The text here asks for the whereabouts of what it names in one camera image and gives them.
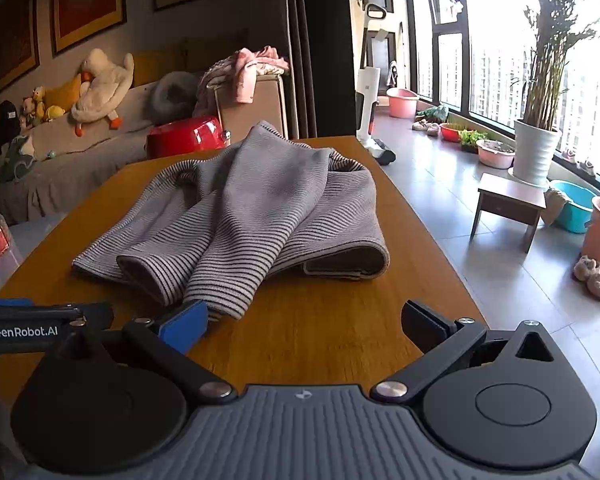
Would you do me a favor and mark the yellow sofa back cushion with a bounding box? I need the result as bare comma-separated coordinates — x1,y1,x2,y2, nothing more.
132,49,187,87
185,37,246,73

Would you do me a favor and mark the pink plastic basin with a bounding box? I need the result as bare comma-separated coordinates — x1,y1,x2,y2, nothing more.
386,87,420,119

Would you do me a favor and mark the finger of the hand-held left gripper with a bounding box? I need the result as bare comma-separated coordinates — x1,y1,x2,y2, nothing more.
62,302,115,335

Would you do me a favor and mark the small yellow duck doll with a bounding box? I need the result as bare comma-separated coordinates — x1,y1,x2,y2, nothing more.
32,86,49,121

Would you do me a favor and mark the white duck plush toy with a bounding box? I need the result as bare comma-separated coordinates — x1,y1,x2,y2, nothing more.
70,48,135,137

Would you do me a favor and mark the tray of green plants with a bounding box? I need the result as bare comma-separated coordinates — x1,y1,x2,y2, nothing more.
459,129,488,154

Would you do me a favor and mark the pink basin with soil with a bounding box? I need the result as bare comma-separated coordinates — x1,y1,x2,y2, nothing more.
476,139,516,169

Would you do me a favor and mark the black framed window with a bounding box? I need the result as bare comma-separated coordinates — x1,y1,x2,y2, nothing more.
410,0,600,187

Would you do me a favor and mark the pink garment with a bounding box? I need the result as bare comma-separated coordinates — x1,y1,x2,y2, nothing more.
232,46,290,105

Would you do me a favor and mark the beige rag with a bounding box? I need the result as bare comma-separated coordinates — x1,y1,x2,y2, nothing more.
540,187,568,226

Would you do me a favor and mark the teal plastic basin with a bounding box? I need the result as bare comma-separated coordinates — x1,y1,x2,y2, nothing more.
547,180,598,234

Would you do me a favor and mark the grey neck pillow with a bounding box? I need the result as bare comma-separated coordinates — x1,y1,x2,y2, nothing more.
147,71,203,126

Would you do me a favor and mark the white dotted blanket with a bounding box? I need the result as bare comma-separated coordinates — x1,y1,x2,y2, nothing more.
194,60,241,117

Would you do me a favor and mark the white side table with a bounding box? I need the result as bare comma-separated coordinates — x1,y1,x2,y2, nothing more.
0,212,68,306

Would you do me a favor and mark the mustard yellow pillow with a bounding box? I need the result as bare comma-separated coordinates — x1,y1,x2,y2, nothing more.
45,72,88,112

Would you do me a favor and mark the potted palm in white pot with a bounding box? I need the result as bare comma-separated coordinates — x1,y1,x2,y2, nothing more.
507,0,600,188

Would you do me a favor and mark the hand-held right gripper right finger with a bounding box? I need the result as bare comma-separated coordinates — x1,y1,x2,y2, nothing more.
370,300,556,407

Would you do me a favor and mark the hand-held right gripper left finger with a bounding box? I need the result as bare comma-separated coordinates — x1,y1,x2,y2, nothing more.
55,300,238,407

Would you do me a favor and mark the small wooden stool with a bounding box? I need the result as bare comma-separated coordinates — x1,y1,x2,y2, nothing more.
470,172,548,253

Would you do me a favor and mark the green plush toy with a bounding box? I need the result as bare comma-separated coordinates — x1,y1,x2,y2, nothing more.
0,135,36,183

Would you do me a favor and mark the black backpack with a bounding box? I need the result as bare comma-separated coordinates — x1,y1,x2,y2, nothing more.
0,100,21,153

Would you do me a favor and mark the grey covered sofa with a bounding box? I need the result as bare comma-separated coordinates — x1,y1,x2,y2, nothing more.
0,45,216,226

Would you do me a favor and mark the red pot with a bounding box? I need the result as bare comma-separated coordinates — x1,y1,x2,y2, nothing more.
146,116,232,159

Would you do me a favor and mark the brown curtain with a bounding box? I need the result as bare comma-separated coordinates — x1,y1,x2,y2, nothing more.
280,0,356,141

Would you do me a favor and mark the white upright vacuum cleaner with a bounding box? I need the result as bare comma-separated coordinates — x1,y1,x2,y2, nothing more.
355,2,397,166

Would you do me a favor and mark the beige cardboard box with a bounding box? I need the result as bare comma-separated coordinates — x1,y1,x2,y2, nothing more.
207,74,288,142

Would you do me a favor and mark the grey striped sweater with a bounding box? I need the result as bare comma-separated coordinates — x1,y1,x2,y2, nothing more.
71,120,391,321

